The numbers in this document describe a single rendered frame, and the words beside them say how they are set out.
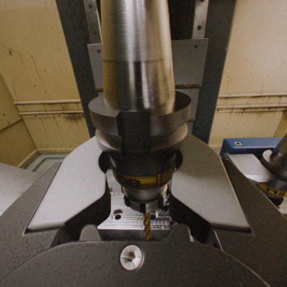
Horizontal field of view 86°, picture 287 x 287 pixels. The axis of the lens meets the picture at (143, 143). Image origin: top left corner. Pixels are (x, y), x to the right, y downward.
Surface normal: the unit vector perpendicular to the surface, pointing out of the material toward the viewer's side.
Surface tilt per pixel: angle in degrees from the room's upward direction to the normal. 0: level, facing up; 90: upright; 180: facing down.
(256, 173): 0
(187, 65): 90
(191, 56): 90
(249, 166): 0
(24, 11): 90
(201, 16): 90
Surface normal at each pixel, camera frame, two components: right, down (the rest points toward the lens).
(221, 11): -0.03, 0.52
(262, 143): -0.04, -0.86
